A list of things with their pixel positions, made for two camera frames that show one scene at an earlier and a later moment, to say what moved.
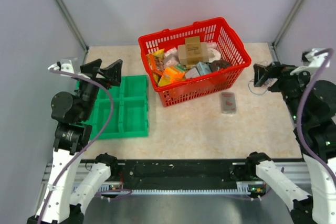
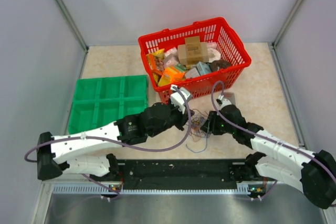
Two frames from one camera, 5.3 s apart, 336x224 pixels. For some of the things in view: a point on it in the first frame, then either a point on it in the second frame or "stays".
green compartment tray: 129,115 stays
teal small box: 203,68 stays
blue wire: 253,80 → 206,142
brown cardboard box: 193,52 stays
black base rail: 223,174 stays
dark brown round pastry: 217,65 stays
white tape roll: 213,55 stays
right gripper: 281,71 → 213,117
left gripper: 113,73 → 183,117
